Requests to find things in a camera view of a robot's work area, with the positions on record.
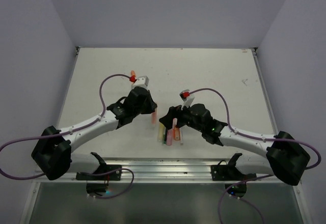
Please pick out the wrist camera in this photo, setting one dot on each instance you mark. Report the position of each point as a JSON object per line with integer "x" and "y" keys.
{"x": 187, "y": 98}
{"x": 142, "y": 82}

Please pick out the orange clear highlighter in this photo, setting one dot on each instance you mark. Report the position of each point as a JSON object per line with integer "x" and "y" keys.
{"x": 176, "y": 134}

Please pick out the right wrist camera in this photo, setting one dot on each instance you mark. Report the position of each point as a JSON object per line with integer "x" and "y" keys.
{"x": 187, "y": 98}

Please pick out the yellow highlighter marker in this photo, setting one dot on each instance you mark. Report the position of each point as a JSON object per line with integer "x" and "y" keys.
{"x": 161, "y": 132}

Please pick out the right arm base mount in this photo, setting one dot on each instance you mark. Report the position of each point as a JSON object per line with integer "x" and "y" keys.
{"x": 227, "y": 171}

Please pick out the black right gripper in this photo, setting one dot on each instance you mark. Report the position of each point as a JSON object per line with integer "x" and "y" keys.
{"x": 173, "y": 112}

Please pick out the green clear pen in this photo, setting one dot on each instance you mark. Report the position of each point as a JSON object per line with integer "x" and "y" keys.
{"x": 165, "y": 136}

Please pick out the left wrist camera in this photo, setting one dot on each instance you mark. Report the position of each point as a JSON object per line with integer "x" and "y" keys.
{"x": 142, "y": 82}

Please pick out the white pen with tan cap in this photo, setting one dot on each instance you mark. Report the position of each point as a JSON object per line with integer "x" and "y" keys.
{"x": 181, "y": 136}

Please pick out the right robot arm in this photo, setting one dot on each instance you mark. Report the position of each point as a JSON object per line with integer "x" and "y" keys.
{"x": 278, "y": 155}

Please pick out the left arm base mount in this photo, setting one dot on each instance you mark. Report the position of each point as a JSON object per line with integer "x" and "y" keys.
{"x": 106, "y": 173}

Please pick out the pink highlighter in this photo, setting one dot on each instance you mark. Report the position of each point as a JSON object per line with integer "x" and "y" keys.
{"x": 171, "y": 133}

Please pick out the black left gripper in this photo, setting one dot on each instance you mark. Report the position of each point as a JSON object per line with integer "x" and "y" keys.
{"x": 152, "y": 105}

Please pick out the orange highlighter marker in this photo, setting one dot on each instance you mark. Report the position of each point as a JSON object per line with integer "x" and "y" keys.
{"x": 154, "y": 117}

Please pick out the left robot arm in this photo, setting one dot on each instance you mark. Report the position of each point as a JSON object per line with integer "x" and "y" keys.
{"x": 55, "y": 154}

